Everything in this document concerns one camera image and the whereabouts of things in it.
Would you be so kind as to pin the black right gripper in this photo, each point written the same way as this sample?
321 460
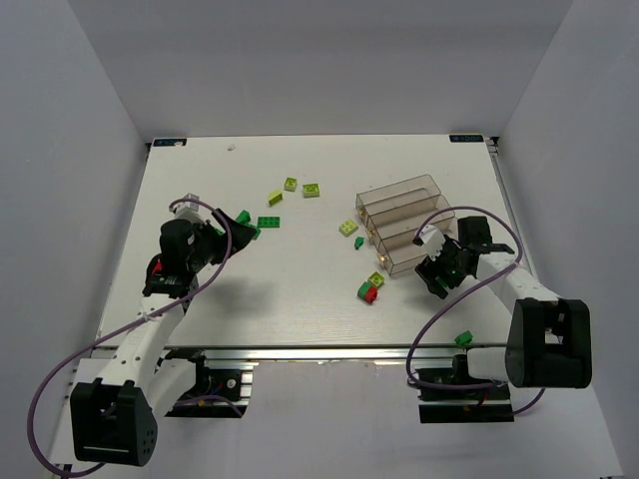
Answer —
441 269

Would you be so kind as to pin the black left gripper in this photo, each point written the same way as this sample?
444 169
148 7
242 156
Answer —
220 239

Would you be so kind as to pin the green and red lego stack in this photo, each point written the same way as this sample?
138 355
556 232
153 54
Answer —
367 292

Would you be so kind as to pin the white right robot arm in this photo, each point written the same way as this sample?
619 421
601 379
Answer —
549 337

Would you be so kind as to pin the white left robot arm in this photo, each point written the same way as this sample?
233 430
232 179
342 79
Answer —
115 416

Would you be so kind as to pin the green sloped lego brick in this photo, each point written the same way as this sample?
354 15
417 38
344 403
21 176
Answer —
255 232

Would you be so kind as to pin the green curved lego brick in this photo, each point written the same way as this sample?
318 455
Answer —
243 217

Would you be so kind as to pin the green flat 2x4 lego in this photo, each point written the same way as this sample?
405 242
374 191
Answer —
269 222

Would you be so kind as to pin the lime curved lego brick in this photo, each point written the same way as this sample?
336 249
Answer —
274 197

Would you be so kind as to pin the green lego at table edge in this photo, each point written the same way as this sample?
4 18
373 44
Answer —
463 338

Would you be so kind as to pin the lime lego near container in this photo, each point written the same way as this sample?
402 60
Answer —
376 279

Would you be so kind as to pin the lime square lego brick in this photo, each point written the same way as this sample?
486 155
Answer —
290 184

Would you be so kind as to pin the lime rectangular lego brick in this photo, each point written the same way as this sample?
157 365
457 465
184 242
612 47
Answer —
311 191

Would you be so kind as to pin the clear three-compartment container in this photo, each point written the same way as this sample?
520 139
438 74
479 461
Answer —
392 214

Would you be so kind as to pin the red lego piece left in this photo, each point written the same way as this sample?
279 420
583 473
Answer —
157 267

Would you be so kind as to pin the lime 2x2 lego brick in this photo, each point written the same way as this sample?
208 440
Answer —
347 228

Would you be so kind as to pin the blue label sticker left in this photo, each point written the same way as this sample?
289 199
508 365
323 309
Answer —
169 142

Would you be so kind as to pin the blue label sticker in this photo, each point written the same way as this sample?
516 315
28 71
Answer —
466 138
169 142

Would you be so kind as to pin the blue label sticker right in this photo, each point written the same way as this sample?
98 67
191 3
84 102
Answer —
466 138

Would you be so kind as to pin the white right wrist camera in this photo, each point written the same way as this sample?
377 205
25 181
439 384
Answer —
431 239

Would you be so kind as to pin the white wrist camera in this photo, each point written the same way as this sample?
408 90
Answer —
187 209
431 239

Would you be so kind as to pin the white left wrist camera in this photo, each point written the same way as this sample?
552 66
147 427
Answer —
187 209

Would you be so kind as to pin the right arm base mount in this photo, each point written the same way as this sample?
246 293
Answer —
473 406

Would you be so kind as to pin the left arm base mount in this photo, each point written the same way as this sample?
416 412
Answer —
217 392

